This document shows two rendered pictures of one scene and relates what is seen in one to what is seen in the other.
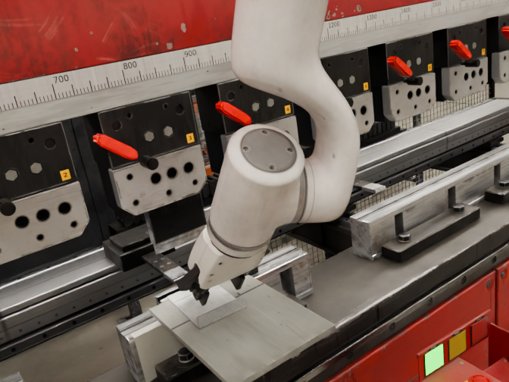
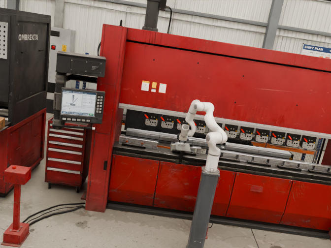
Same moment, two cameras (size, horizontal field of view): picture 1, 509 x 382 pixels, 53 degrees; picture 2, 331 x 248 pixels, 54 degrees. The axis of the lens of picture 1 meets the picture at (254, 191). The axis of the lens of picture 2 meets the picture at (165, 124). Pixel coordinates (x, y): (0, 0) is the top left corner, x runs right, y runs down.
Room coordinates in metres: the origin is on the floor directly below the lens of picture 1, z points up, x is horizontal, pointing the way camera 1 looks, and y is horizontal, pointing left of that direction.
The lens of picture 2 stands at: (-2.74, -1.65, 2.29)
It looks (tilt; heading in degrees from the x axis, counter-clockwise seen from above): 15 degrees down; 30
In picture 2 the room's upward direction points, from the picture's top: 9 degrees clockwise
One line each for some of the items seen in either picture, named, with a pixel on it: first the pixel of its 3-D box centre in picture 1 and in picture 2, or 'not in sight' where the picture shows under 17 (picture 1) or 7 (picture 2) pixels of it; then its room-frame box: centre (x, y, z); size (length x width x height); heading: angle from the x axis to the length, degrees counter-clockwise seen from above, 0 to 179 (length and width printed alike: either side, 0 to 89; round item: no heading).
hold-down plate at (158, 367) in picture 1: (236, 339); (183, 152); (0.79, 0.07, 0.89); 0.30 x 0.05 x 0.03; 122
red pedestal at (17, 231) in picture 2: not in sight; (16, 203); (-0.89, 1.02, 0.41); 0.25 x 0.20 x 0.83; 32
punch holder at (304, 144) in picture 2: not in sight; (308, 141); (1.66, -1.19, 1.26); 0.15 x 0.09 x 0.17; 122
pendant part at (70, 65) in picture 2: not in sight; (78, 93); (-0.21, 0.97, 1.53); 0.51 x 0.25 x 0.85; 136
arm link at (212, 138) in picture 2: not in sight; (213, 143); (0.26, -0.49, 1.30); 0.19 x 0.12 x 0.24; 152
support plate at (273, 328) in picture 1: (235, 318); (182, 146); (0.69, 0.06, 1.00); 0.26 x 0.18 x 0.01; 32
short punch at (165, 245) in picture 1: (176, 219); not in sight; (0.82, 0.14, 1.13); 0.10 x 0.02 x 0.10; 122
